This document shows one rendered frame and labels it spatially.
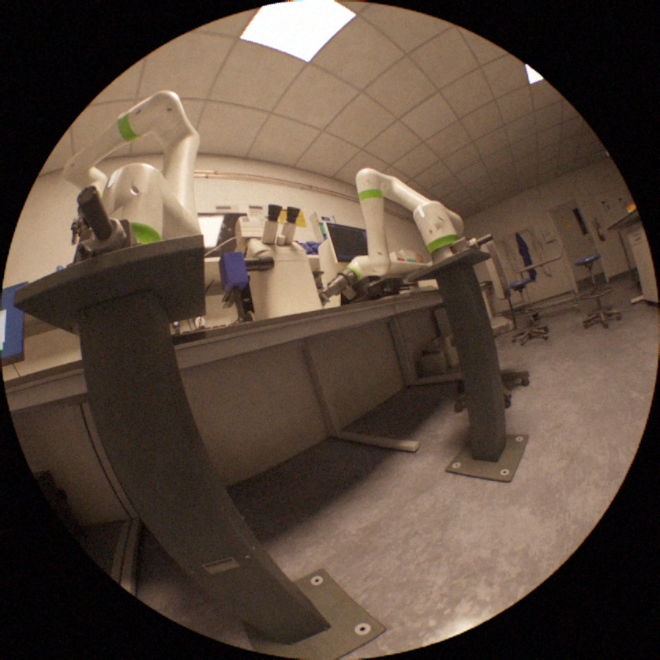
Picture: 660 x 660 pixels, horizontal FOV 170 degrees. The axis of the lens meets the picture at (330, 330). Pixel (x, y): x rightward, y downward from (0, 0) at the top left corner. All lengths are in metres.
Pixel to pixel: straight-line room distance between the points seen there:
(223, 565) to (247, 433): 1.10
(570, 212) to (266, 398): 6.72
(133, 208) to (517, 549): 1.05
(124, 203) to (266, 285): 0.45
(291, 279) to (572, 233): 6.25
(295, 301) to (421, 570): 0.86
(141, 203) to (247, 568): 0.56
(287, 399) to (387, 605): 1.25
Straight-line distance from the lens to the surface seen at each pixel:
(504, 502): 0.87
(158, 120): 0.77
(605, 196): 7.10
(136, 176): 0.44
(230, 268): 0.60
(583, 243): 6.46
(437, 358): 2.37
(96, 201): 0.24
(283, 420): 1.47
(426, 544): 0.79
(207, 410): 1.34
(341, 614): 0.71
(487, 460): 1.02
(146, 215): 0.38
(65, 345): 1.55
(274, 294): 0.64
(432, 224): 0.84
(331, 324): 0.68
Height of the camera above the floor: 0.66
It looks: 3 degrees up
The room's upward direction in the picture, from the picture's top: 17 degrees counter-clockwise
